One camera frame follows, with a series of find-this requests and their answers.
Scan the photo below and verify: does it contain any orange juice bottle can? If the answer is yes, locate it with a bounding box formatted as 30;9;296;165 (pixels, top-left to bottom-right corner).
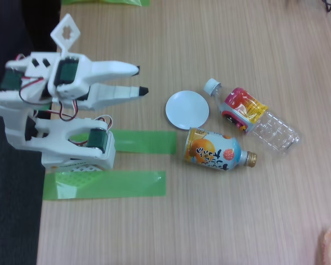
184;126;258;173

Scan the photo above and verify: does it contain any white round plate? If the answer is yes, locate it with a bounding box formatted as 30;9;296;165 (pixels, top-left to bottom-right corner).
165;90;210;130

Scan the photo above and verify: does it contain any green plastic sheet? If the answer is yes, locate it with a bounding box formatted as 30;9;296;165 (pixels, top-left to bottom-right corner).
61;0;151;8

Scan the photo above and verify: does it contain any clear plastic bottle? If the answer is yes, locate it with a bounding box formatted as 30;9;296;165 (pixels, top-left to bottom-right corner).
203;78;303;160

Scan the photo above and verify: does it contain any long green tape strip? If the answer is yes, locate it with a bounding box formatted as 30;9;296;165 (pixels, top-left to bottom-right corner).
42;170;167;202

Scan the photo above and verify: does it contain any short green tape strip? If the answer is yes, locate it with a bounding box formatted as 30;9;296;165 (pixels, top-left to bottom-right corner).
68;129;178;155

